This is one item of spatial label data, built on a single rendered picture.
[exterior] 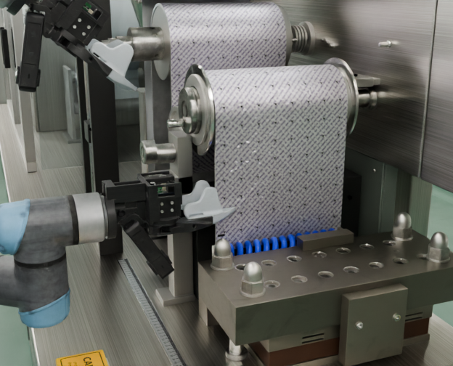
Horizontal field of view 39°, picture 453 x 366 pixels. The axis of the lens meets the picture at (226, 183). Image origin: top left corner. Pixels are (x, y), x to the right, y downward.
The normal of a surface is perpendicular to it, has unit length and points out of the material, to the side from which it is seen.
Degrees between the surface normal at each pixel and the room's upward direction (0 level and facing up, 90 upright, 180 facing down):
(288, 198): 90
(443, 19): 90
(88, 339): 0
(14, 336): 0
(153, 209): 90
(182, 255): 90
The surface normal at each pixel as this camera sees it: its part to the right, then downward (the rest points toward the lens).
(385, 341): 0.36, 0.28
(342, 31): -0.93, 0.11
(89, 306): 0.00, -0.95
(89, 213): 0.31, -0.22
